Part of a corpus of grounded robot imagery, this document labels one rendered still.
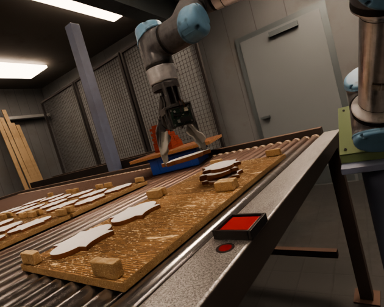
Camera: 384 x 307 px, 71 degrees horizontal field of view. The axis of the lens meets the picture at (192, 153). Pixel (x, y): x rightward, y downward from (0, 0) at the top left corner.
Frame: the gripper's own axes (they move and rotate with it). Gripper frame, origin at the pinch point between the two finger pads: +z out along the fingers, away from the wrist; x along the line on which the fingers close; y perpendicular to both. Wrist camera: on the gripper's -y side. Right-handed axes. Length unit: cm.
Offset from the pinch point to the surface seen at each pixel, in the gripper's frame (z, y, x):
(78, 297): 12.3, 26.5, -29.6
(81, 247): 9.7, 10.8, -29.9
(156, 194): 9.7, -14.8, -8.5
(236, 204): 13.1, 13.0, 5.2
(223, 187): 10.2, 5.1, 6.2
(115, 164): 6, -202, -15
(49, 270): 10.5, 14.5, -35.5
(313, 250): 80, -55, 72
